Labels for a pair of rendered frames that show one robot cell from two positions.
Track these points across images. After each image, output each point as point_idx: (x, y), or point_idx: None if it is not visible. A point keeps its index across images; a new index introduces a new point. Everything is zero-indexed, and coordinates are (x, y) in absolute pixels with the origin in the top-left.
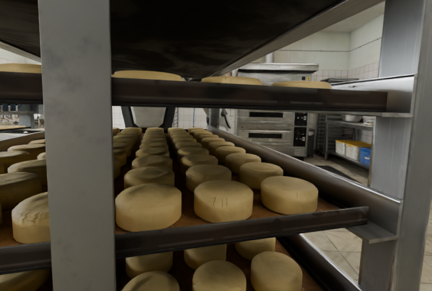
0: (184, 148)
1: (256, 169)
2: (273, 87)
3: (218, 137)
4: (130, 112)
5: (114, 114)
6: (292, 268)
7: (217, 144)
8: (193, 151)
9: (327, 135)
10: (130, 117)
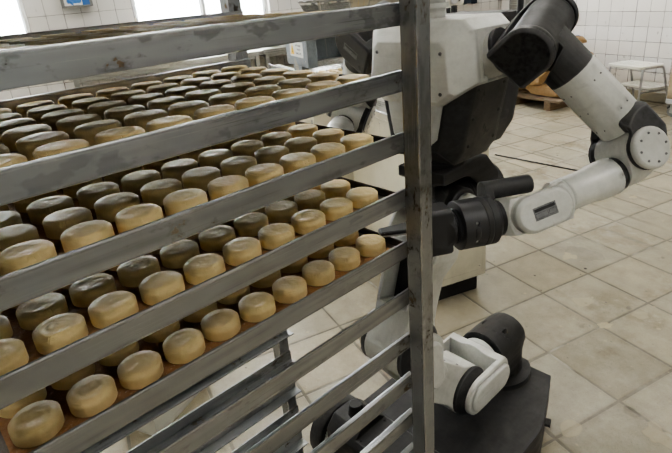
0: (145, 256)
1: (46, 325)
2: None
3: (278, 239)
4: (388, 111)
5: (665, 14)
6: (29, 426)
7: (191, 262)
8: (123, 269)
9: None
10: (388, 120)
